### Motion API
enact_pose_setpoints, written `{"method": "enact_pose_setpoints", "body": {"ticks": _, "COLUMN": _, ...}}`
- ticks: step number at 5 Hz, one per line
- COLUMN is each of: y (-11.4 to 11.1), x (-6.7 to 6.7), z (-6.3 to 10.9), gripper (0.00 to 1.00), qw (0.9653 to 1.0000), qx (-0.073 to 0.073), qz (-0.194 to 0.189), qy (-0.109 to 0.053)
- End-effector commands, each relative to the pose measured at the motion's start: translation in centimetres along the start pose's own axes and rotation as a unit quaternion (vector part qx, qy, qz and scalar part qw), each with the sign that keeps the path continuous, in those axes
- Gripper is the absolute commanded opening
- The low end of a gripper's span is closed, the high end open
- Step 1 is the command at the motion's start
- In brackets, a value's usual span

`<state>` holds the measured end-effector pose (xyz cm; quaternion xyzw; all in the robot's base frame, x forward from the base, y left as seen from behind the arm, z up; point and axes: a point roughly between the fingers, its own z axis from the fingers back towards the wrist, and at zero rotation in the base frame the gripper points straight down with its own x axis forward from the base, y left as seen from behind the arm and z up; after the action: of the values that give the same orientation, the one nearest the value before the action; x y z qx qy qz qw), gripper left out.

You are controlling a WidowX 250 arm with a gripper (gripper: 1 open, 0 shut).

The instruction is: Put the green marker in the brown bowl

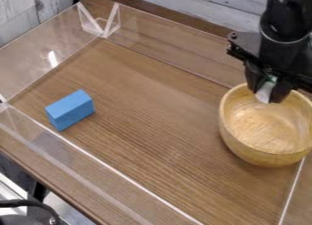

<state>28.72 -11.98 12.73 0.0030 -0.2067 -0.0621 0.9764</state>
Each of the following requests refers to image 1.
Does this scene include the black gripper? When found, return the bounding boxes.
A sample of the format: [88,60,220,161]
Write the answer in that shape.
[227,29,312,103]

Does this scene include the green white dry-erase marker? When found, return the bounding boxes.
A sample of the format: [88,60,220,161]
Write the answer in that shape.
[255,76,279,104]

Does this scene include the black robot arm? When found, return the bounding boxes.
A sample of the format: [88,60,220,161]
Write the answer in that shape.
[227,0,312,103]

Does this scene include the brown wooden bowl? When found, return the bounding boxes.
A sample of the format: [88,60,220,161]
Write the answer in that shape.
[219,84,312,168]

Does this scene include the blue foam block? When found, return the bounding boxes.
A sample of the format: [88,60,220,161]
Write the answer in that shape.
[46,89,96,131]

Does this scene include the clear acrylic tray wall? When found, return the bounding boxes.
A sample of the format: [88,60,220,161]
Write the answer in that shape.
[0,0,312,225]

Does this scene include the black cable loop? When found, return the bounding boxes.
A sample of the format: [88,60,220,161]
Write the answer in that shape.
[0,199,61,225]

